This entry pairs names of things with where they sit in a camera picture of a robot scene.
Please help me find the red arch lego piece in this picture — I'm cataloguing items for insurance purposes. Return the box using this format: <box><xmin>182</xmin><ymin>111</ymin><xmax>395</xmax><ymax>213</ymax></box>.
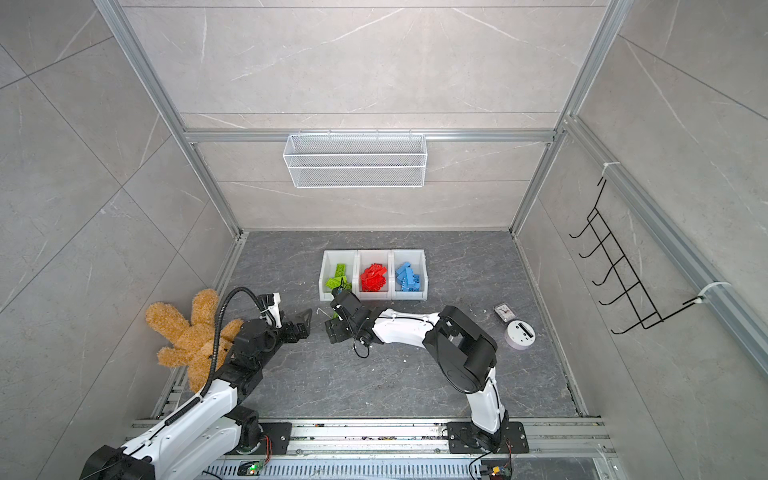
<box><xmin>360</xmin><ymin>263</ymin><xmax>387</xmax><ymax>292</ymax></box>

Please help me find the blue lego brick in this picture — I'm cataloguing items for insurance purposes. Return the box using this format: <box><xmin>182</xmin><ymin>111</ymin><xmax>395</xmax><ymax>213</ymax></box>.
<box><xmin>395</xmin><ymin>262</ymin><xmax>421</xmax><ymax>292</ymax></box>

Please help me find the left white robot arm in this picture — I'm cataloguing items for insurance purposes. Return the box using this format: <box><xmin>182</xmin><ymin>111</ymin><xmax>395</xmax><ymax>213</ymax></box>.
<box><xmin>80</xmin><ymin>287</ymin><xmax>312</xmax><ymax>479</ymax></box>

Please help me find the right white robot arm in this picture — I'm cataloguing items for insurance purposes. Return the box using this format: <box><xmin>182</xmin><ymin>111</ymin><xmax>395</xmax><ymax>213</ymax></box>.
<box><xmin>325</xmin><ymin>287</ymin><xmax>509</xmax><ymax>452</ymax></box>

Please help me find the white middle plastic bin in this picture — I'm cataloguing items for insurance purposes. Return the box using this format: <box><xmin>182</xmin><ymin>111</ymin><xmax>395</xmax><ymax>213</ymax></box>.
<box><xmin>358</xmin><ymin>250</ymin><xmax>391</xmax><ymax>300</ymax></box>

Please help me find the white plastic bin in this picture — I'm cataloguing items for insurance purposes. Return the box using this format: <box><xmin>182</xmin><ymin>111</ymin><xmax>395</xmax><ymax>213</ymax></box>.
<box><xmin>358</xmin><ymin>250</ymin><xmax>391</xmax><ymax>300</ymax></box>
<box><xmin>389</xmin><ymin>249</ymin><xmax>429</xmax><ymax>301</ymax></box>
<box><xmin>318</xmin><ymin>250</ymin><xmax>359</xmax><ymax>302</ymax></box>

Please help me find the white left plastic bin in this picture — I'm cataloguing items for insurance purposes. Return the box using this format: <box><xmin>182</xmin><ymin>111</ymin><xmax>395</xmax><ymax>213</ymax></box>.
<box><xmin>318</xmin><ymin>250</ymin><xmax>359</xmax><ymax>302</ymax></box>

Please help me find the white right plastic bin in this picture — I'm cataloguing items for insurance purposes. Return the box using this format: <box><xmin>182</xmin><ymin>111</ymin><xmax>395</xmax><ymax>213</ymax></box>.
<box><xmin>389</xmin><ymin>249</ymin><xmax>429</xmax><ymax>301</ymax></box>

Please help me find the brown teddy bear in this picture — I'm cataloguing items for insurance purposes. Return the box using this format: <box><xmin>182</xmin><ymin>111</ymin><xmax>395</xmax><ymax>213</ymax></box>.
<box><xmin>145</xmin><ymin>289</ymin><xmax>219</xmax><ymax>393</ymax></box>

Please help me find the small clear case clock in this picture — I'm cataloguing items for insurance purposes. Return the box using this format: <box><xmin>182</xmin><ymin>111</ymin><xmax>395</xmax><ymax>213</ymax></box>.
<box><xmin>494</xmin><ymin>303</ymin><xmax>517</xmax><ymax>323</ymax></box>

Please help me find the round white tape roll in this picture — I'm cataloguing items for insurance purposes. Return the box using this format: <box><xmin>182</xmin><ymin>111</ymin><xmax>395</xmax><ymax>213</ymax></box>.
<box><xmin>505</xmin><ymin>320</ymin><xmax>537</xmax><ymax>351</ymax></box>

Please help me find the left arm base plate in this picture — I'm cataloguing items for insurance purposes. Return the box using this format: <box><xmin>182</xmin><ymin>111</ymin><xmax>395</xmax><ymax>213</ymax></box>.
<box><xmin>234</xmin><ymin>422</ymin><xmax>293</xmax><ymax>455</ymax></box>

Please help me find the aluminium front rail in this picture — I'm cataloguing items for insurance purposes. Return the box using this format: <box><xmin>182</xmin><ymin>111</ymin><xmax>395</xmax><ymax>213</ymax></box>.
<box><xmin>261</xmin><ymin>418</ymin><xmax>617</xmax><ymax>459</ymax></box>

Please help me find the white wire mesh basket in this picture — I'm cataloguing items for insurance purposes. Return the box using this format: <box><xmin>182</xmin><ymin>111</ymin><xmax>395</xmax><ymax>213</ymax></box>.
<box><xmin>283</xmin><ymin>133</ymin><xmax>428</xmax><ymax>189</ymax></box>

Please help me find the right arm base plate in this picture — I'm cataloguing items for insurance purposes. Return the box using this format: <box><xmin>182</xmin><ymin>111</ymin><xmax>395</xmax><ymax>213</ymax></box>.
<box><xmin>445</xmin><ymin>421</ymin><xmax>530</xmax><ymax>454</ymax></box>

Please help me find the black wire hook rack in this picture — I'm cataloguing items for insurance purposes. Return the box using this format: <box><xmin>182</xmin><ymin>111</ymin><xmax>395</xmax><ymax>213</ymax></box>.
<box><xmin>568</xmin><ymin>177</ymin><xmax>706</xmax><ymax>336</ymax></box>

